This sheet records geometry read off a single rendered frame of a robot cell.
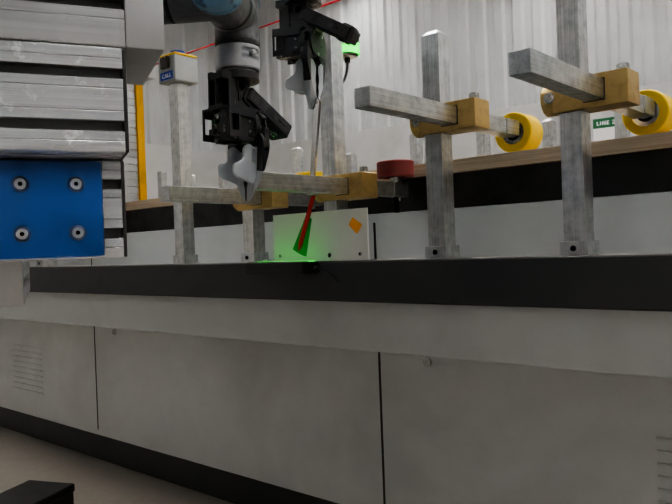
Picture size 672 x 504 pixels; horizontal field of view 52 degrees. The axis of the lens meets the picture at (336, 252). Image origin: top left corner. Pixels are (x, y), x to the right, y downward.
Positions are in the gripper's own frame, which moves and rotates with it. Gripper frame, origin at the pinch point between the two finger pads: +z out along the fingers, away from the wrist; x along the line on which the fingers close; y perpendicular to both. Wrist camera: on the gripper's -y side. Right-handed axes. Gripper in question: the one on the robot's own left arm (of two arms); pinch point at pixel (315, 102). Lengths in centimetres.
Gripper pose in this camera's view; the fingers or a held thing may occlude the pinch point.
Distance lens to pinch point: 136.1
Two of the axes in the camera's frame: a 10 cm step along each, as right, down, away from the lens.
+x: -3.6, 0.3, -9.3
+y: -9.3, 0.1, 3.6
